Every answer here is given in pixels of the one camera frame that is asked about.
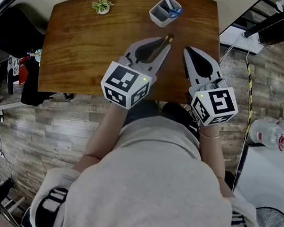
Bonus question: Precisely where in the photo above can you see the small potted plant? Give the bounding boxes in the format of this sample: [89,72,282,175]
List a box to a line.
[90,0,115,17]

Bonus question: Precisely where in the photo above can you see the black office chair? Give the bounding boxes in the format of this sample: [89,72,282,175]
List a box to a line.
[0,4,51,61]

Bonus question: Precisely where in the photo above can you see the thin metal bangle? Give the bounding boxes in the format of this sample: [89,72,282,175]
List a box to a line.
[197,130,222,142]

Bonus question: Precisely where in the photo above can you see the red box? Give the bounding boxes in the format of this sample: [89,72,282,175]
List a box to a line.
[15,54,32,86]

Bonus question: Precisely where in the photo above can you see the white desk organizer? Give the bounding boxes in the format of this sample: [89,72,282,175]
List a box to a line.
[147,0,183,30]

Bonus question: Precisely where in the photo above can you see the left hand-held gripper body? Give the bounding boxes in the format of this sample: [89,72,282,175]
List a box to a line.
[97,51,161,113]

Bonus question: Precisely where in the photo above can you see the black metal railing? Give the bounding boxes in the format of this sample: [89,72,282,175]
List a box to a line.
[230,0,284,44]

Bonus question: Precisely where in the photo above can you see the white desk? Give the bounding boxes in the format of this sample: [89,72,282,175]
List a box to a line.
[230,140,284,220]

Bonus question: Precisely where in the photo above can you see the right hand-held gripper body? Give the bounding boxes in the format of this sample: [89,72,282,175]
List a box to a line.
[183,73,244,131]

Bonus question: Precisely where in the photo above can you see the grey gripper-mounted camera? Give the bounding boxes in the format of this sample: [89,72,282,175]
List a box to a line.
[203,75,229,94]

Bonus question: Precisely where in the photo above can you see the person's right forearm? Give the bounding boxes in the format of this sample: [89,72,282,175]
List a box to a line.
[189,122,245,202]

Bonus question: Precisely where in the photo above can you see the beige partition with black rail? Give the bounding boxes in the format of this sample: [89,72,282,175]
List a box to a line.
[0,0,264,67]

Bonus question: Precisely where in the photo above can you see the person's black trousers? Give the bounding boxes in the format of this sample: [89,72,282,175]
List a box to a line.
[124,96,205,141]

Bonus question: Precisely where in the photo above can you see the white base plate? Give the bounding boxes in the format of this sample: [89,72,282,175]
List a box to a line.
[218,24,266,57]

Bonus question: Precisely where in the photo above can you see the person's light t-shirt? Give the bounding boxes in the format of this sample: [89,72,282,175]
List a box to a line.
[26,98,275,227]

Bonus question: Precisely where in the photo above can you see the yellow utility knife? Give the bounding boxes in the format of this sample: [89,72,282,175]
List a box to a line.
[146,30,175,66]

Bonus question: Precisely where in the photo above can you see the black and white marker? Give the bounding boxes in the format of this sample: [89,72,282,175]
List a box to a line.
[157,0,174,13]

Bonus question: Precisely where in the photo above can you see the white cable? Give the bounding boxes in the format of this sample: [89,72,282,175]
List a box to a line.
[219,29,254,69]

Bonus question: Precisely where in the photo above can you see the black hanging garment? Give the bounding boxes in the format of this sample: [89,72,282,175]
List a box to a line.
[20,58,61,110]

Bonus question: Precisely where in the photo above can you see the yellow black striped cable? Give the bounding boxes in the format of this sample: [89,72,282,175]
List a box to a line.
[228,59,262,179]

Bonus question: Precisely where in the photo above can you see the blue handled scissors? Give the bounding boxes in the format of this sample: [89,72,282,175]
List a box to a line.
[167,5,184,20]

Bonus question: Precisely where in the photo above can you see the person's left forearm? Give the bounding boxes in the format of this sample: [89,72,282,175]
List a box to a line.
[72,98,130,179]

